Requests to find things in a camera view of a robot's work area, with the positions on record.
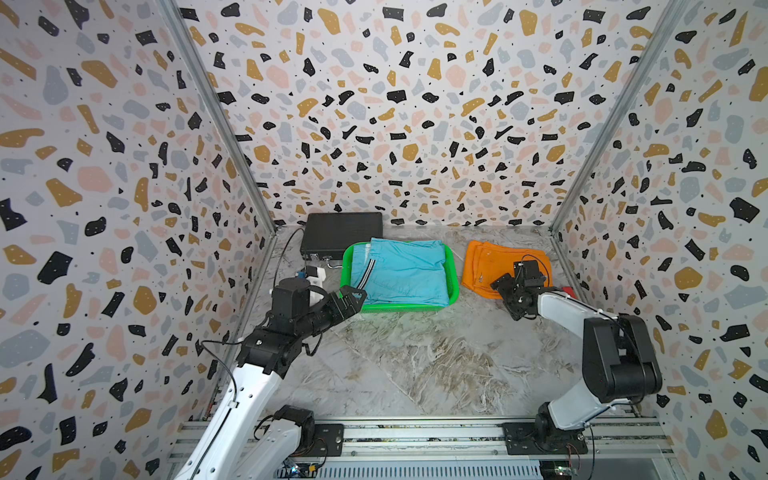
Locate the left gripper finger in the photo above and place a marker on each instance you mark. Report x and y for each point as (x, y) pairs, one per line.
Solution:
(351, 305)
(352, 295)

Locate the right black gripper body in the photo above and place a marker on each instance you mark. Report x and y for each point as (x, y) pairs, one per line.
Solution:
(509, 293)

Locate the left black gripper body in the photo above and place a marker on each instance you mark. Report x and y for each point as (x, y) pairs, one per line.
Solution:
(326, 315)

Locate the green plastic basket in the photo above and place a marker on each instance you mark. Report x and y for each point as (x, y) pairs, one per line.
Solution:
(396, 306)

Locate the orange pants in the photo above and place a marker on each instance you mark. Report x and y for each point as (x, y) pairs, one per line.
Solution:
(486, 262)

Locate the teal pants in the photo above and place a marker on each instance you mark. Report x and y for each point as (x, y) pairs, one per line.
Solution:
(405, 270)

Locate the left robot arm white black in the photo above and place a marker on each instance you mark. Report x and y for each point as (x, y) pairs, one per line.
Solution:
(300, 310)

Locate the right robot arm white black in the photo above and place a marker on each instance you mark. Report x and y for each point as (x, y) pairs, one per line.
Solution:
(619, 364)

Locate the red cap small bottle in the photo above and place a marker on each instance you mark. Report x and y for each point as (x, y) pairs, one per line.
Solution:
(567, 292)

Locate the black hard case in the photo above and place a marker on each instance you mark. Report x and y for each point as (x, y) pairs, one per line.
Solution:
(328, 235)

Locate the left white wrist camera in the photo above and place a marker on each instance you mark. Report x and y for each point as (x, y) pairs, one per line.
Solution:
(314, 277)

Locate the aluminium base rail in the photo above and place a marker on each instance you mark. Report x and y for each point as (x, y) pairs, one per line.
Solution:
(462, 448)

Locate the right aluminium corner post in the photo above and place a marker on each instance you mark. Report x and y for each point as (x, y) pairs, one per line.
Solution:
(665, 27)

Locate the aluminium corner post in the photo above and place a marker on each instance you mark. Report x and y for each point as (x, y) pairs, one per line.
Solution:
(665, 27)
(171, 15)

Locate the left aluminium corner post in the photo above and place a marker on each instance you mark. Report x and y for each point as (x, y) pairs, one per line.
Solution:
(171, 15)

